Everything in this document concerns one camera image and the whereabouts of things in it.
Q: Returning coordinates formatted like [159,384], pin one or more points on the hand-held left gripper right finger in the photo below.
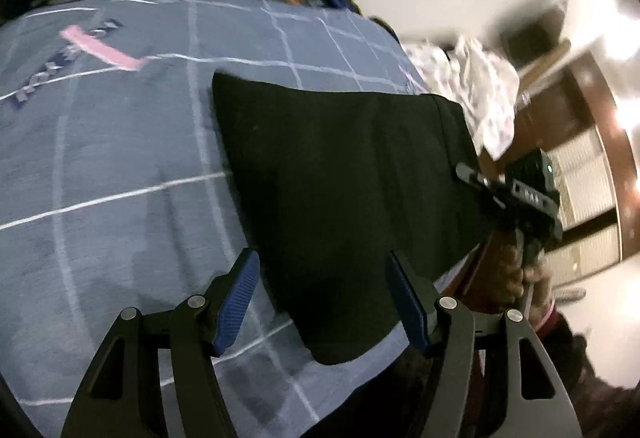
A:
[407,303]

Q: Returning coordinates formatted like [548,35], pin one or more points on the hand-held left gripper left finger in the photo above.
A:
[235,303]

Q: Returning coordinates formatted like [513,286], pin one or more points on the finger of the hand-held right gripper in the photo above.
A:
[477,180]

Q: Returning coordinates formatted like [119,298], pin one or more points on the black pants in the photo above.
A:
[350,198]

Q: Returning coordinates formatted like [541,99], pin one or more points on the person's right forearm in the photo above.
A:
[575,358]

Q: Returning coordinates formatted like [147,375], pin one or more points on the person's right hand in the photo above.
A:
[515,275]

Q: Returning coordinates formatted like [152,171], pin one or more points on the brown wooden wardrobe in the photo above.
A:
[590,167]

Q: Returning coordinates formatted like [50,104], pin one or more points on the white flowered cloth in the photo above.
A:
[480,87]

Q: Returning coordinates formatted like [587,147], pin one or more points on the blue checked bed sheet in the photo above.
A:
[125,167]

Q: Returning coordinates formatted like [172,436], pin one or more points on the dark wall-mounted box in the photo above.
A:
[535,32]

